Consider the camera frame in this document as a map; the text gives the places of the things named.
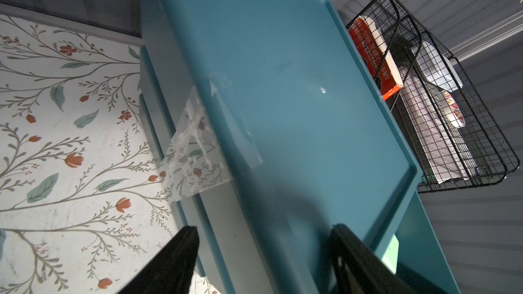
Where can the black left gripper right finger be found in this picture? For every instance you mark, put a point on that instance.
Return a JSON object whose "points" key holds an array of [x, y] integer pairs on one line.
{"points": [[357, 269]]}

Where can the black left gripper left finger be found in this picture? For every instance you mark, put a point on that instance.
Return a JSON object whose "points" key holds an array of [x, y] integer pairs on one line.
{"points": [[171, 270]]}

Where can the teal drawer cabinet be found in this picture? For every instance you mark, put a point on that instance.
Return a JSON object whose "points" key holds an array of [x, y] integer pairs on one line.
{"points": [[272, 132]]}

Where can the red book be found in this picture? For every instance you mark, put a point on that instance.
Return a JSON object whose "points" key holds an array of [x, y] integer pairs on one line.
{"points": [[373, 49]]}

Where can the black wire desk organizer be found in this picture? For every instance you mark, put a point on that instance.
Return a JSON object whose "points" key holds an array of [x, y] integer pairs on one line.
{"points": [[494, 155]]}

